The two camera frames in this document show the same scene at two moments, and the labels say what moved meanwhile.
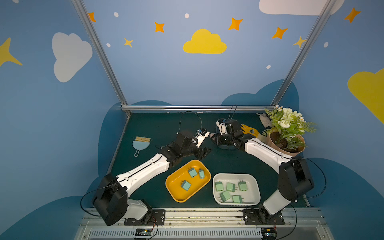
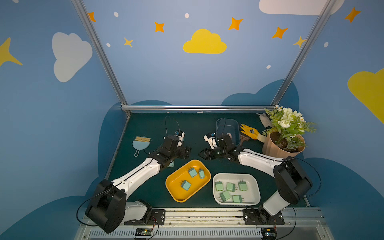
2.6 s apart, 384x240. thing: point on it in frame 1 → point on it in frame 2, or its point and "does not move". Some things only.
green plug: [230, 187] does not move
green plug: [219, 186] does not move
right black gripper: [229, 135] → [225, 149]
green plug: [237, 199] does not move
